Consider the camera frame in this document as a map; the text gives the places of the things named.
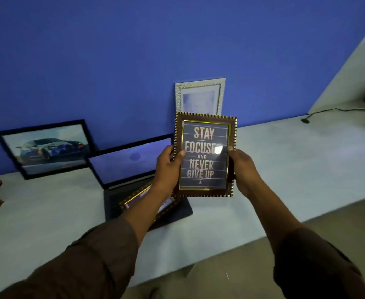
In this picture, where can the person's left hand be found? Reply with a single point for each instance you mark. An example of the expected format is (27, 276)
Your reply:
(166, 171)

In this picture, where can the person's right forearm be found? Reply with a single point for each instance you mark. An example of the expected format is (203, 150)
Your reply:
(297, 242)

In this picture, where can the person's left forearm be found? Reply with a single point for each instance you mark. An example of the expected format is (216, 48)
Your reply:
(76, 258)

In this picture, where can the brown gold-trimmed quote picture frame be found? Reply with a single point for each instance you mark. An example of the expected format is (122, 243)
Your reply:
(204, 152)

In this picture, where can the silver white picture frame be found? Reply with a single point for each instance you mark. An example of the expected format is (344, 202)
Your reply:
(201, 98)

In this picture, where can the person's right thumb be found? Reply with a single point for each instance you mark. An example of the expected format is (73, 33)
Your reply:
(231, 151)

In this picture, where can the brown gold picture frame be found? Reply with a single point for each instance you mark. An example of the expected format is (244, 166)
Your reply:
(138, 196)

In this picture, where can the black car picture frame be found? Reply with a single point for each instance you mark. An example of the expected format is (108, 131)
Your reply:
(47, 149)

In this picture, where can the person's right hand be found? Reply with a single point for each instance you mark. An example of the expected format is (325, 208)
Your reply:
(244, 171)

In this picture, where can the person's left thumb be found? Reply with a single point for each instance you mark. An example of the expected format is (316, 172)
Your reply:
(179, 155)

